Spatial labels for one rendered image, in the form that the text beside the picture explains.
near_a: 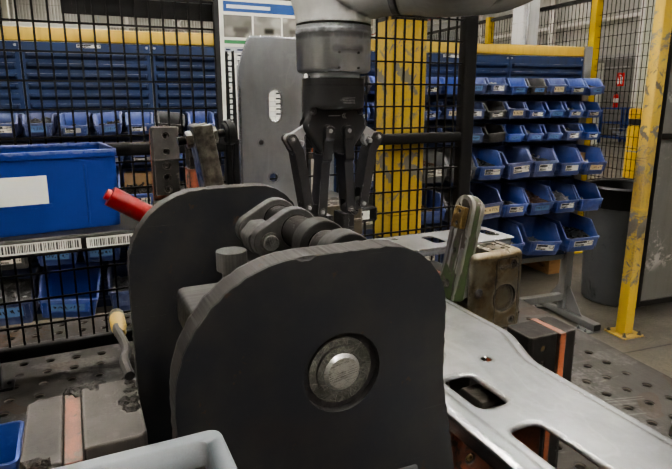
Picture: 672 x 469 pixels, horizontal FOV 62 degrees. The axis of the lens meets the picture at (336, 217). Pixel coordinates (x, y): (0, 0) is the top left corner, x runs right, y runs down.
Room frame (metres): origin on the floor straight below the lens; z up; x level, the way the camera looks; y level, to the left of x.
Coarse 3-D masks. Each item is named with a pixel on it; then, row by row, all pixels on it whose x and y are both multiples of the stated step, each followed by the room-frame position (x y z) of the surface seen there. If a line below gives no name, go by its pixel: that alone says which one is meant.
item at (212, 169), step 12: (228, 120) 0.64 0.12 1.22; (192, 132) 0.62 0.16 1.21; (204, 132) 0.61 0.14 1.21; (216, 132) 0.63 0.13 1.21; (228, 132) 0.63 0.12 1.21; (180, 144) 0.62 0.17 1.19; (192, 144) 0.62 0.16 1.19; (204, 144) 0.61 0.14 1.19; (228, 144) 0.65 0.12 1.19; (204, 156) 0.61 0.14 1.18; (216, 156) 0.62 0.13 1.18; (204, 168) 0.61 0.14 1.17; (216, 168) 0.62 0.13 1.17; (204, 180) 0.61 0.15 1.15; (216, 180) 0.62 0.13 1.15
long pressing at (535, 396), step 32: (448, 320) 0.59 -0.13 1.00; (480, 320) 0.59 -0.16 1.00; (448, 352) 0.51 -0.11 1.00; (480, 352) 0.51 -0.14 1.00; (512, 352) 0.51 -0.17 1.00; (480, 384) 0.45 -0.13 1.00; (512, 384) 0.45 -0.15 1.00; (544, 384) 0.45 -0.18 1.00; (448, 416) 0.40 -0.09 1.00; (480, 416) 0.40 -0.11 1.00; (512, 416) 0.40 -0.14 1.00; (544, 416) 0.40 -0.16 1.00; (576, 416) 0.40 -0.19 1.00; (608, 416) 0.40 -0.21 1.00; (480, 448) 0.36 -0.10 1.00; (512, 448) 0.35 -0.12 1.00; (576, 448) 0.36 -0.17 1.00; (608, 448) 0.36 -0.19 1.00; (640, 448) 0.36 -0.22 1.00
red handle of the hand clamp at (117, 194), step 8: (112, 192) 0.59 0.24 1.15; (120, 192) 0.59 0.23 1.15; (112, 200) 0.58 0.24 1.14; (120, 200) 0.58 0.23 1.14; (128, 200) 0.59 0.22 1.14; (136, 200) 0.59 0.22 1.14; (112, 208) 0.59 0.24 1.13; (120, 208) 0.58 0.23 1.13; (128, 208) 0.59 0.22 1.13; (136, 208) 0.59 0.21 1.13; (144, 208) 0.59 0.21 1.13; (128, 216) 0.59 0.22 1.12; (136, 216) 0.59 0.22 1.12
